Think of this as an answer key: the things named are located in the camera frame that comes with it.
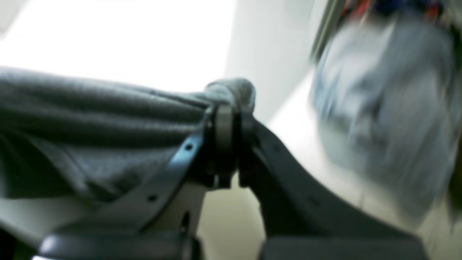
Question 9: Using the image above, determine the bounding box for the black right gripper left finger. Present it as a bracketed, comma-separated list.
[38, 105, 237, 260]

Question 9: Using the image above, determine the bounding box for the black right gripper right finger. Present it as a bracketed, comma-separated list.
[237, 112, 429, 260]

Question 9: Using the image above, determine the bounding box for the dark grey t-shirt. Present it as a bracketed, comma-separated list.
[0, 66, 256, 203]

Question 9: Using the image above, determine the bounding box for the light grey clothes pile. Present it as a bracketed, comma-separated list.
[310, 17, 461, 221]

